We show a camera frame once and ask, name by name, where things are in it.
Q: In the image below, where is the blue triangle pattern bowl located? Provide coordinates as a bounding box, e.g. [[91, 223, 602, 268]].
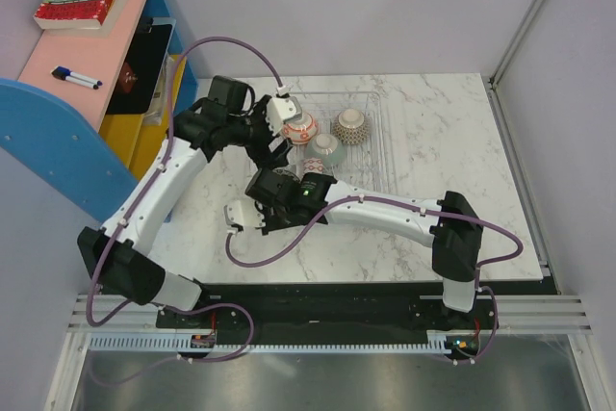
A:
[[301, 157, 331, 175]]

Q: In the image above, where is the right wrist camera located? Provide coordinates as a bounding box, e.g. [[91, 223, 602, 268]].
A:
[[223, 198, 266, 235]]

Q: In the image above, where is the blue pink shelf unit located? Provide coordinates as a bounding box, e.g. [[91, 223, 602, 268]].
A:
[[1, 0, 172, 221]]

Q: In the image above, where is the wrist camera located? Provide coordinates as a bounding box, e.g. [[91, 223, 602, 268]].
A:
[[223, 198, 266, 235], [265, 93, 302, 136]]

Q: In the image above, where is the white cable duct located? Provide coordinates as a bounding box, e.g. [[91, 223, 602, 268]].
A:
[[88, 332, 476, 354]]

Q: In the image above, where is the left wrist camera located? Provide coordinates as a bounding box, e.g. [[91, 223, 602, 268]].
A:
[[265, 93, 302, 136]]

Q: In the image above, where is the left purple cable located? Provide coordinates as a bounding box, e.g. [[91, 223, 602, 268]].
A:
[[85, 36, 290, 387]]

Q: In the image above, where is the purple cable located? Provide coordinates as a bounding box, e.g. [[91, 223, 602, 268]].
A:
[[85, 36, 290, 387], [224, 196, 525, 367]]

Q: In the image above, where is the pale green bowl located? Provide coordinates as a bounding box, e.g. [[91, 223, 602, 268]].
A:
[[304, 133, 347, 168]]

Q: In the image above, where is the aluminium frame rail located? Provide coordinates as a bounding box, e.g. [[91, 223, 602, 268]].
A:
[[489, 0, 578, 90]]

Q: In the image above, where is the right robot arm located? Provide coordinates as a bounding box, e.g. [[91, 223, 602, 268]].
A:
[[245, 169, 483, 328]]

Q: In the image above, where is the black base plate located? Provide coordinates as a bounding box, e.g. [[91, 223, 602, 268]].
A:
[[153, 279, 562, 349]]

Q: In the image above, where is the blue capped marker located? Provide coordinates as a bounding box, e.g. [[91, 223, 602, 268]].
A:
[[64, 73, 102, 90]]

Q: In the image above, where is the orange floral bowl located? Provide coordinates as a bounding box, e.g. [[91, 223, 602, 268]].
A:
[[282, 112, 319, 145]]

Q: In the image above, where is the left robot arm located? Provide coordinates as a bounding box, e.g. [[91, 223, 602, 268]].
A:
[[77, 76, 302, 327]]

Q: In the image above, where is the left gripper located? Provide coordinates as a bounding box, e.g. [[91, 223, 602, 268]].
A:
[[227, 95, 293, 171]]

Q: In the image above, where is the white wire dish rack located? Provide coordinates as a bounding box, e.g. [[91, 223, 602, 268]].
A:
[[293, 90, 397, 193]]

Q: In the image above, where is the dark floral bowl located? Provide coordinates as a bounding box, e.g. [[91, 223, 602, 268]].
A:
[[273, 167, 299, 181]]

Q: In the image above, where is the brown patterned bowl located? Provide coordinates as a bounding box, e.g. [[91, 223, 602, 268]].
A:
[[332, 108, 371, 145]]

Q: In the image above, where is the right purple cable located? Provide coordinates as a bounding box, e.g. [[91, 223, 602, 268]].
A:
[[224, 196, 525, 367]]

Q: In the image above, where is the yellow folder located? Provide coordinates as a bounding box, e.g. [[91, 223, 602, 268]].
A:
[[98, 55, 178, 180]]

